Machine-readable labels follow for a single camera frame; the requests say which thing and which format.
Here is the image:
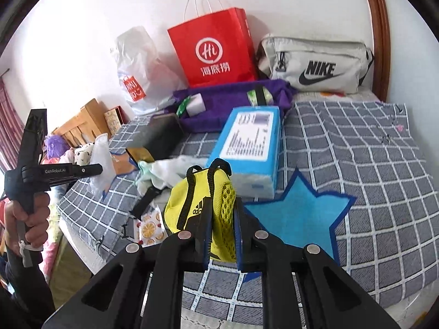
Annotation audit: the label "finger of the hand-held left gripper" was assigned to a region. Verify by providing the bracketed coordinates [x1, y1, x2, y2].
[70, 163, 103, 179]

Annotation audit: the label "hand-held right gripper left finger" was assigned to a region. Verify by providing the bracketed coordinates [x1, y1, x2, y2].
[55, 197, 213, 329]

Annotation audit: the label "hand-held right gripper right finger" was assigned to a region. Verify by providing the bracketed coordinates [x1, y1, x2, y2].
[233, 199, 402, 329]

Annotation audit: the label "yellow mini backpack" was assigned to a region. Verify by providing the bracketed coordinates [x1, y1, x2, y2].
[163, 159, 237, 263]

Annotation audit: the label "orange slice print packet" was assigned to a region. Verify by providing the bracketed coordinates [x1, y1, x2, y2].
[135, 206, 169, 246]

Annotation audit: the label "white cotton gloves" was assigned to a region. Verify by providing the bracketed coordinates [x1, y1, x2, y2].
[137, 155, 210, 192]

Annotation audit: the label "green snack packet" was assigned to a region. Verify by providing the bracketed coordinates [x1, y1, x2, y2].
[176, 96, 191, 117]

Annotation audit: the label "white foam block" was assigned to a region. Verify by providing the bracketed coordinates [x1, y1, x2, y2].
[190, 93, 207, 114]

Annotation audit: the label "purple fabric storage tray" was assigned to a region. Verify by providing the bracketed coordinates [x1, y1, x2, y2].
[165, 79, 298, 134]

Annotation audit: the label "pale green patterned pouch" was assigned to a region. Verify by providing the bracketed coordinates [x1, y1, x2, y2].
[246, 87, 273, 107]

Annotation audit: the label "person's left forearm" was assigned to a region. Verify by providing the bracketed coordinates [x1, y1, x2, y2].
[0, 247, 56, 329]

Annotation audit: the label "person's left hand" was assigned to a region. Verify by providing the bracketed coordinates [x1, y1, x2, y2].
[3, 192, 51, 252]

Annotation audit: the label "white dotted plush toy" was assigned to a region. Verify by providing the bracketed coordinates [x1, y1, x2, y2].
[74, 142, 95, 165]

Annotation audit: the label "purple plush toy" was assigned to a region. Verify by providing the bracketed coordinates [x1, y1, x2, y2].
[44, 134, 71, 160]

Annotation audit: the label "red patterned curtain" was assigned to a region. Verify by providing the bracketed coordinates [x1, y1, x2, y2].
[0, 77, 26, 172]

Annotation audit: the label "wooden headboard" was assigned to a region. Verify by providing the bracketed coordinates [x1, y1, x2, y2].
[53, 98, 112, 148]

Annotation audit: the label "dark tea tin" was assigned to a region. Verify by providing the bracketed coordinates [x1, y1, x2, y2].
[125, 114, 184, 163]

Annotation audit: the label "blue tissue pack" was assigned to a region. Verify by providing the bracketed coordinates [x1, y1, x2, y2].
[205, 106, 283, 199]

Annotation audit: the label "white plastic shopping bag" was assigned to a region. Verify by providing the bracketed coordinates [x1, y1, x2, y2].
[110, 27, 186, 115]

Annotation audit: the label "grey checked cloth with stars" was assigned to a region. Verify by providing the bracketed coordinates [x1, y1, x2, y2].
[57, 99, 436, 307]

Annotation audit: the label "red paper shopping bag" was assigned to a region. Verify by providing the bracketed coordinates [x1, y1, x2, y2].
[167, 0, 258, 88]

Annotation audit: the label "grey waist bag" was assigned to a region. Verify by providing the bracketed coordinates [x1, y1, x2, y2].
[257, 34, 375, 94]

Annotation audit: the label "black strap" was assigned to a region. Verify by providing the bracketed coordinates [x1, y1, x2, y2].
[131, 188, 162, 217]

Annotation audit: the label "brown wooden door frame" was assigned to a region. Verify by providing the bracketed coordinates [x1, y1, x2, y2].
[360, 0, 392, 101]

